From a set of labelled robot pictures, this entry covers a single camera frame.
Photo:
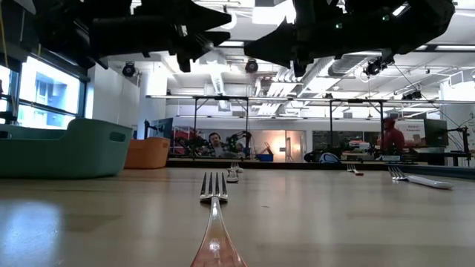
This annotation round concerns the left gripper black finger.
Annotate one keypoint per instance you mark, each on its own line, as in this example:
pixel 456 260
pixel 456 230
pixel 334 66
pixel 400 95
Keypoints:
pixel 196 42
pixel 178 15

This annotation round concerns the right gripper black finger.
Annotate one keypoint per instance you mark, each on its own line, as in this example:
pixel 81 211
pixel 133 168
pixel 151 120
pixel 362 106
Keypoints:
pixel 282 39
pixel 289 57

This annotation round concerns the black fork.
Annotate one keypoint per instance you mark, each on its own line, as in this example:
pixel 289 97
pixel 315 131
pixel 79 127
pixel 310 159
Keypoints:
pixel 232 176

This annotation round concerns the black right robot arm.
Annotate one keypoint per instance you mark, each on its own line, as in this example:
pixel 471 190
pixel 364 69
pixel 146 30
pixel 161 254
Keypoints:
pixel 415 26

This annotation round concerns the black background robot arm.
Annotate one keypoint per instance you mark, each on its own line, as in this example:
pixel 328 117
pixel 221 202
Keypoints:
pixel 239 139

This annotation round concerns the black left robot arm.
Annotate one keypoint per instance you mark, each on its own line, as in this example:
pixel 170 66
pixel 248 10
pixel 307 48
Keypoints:
pixel 63 33

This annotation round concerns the black ceiling spotlight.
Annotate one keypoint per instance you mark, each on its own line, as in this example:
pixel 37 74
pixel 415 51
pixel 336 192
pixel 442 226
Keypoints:
pixel 375 66
pixel 251 66
pixel 412 94
pixel 128 69

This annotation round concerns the black overhead light bar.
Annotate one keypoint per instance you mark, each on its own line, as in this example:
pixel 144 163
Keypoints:
pixel 232 43

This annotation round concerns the dark blue screen panel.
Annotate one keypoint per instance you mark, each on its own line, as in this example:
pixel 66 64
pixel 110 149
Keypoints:
pixel 163 128

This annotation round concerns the large glass window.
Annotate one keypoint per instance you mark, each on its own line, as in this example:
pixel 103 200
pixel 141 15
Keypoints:
pixel 48 92

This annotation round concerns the person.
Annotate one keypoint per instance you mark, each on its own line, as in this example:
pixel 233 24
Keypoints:
pixel 217 142
pixel 392 139

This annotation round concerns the black helmet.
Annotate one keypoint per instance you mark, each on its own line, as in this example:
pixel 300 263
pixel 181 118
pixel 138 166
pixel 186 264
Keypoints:
pixel 311 157

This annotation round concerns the small blue bin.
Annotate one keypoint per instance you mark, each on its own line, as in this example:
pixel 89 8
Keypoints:
pixel 265 157

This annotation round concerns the white blue helmet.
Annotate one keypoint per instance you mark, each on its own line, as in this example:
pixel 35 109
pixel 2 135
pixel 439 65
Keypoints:
pixel 328 158

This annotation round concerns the orange plastic bin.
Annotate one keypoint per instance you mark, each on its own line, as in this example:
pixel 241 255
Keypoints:
pixel 148 154

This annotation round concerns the green plastic bin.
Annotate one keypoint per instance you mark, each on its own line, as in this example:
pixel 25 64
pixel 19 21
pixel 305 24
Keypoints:
pixel 67 155

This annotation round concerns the white poster board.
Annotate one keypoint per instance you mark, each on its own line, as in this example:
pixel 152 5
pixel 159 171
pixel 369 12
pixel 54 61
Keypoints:
pixel 413 130

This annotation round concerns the black background monitor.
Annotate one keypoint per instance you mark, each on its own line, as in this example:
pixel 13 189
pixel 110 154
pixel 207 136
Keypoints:
pixel 436 132

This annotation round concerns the black metal station frame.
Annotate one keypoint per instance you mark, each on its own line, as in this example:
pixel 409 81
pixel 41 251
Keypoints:
pixel 331 122
pixel 195 122

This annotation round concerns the black aluminium table frame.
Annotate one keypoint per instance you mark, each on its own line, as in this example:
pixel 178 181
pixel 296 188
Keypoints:
pixel 297 165

